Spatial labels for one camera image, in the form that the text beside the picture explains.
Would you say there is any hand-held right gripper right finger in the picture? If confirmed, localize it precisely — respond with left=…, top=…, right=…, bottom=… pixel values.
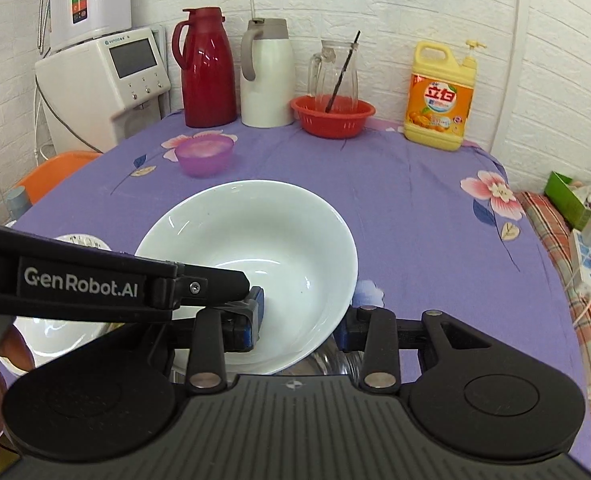
left=334, top=304, right=493, bottom=392

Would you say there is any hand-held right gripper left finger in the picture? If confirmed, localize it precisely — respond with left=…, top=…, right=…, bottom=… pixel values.
left=125, top=286, right=267, bottom=392

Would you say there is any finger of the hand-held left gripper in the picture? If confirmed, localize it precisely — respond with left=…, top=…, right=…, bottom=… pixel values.
left=148, top=260, right=252, bottom=312

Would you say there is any white floral print plate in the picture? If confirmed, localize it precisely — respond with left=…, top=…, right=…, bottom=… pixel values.
left=12, top=232, right=113, bottom=368

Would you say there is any white deep ceramic plate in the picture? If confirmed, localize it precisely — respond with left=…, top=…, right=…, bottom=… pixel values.
left=134, top=180, right=359, bottom=376

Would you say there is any person's left hand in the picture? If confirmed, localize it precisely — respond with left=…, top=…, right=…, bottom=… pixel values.
left=0, top=327, right=32, bottom=461

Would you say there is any grey blue cup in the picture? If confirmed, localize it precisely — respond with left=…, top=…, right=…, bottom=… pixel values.
left=5, top=186, right=30, bottom=221

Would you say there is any orange plastic basin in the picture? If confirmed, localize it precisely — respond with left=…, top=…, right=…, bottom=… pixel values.
left=15, top=150, right=103, bottom=206

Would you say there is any purple plastic cup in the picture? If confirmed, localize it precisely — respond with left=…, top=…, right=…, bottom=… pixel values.
left=175, top=136, right=235, bottom=178

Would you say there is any purple floral tablecloth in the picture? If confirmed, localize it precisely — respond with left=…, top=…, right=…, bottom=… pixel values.
left=0, top=109, right=591, bottom=466

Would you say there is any white water dispenser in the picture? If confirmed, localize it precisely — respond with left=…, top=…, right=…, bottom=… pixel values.
left=34, top=25, right=172, bottom=155

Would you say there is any red plastic basket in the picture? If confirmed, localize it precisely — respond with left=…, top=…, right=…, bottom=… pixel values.
left=290, top=95, right=377, bottom=139

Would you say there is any white thermos jug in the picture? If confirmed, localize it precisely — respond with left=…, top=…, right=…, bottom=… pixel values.
left=240, top=18, right=296, bottom=128

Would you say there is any red thermos jug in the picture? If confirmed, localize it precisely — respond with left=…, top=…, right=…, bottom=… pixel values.
left=171, top=7, right=237, bottom=129

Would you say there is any plaid patterned blanket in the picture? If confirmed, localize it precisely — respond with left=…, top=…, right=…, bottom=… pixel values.
left=515, top=191, right=591, bottom=448

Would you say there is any yellow detergent bottle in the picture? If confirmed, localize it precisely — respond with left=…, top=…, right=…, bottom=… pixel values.
left=404, top=39, right=487, bottom=152

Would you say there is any glass pitcher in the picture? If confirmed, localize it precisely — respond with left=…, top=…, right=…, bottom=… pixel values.
left=308, top=40, right=360, bottom=111

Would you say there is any white power strip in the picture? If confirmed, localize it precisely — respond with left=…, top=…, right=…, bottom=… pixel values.
left=569, top=230, right=591, bottom=303

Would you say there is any black straw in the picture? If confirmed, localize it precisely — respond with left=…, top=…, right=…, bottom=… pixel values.
left=325, top=30, right=362, bottom=113

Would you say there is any green box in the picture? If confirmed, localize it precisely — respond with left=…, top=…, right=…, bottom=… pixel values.
left=544, top=171, right=591, bottom=241

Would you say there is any white water ionizer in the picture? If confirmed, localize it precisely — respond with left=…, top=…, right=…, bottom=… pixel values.
left=42, top=0, right=132, bottom=53

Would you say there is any grey corrugated hose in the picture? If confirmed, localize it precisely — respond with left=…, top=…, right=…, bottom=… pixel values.
left=38, top=0, right=58, bottom=56

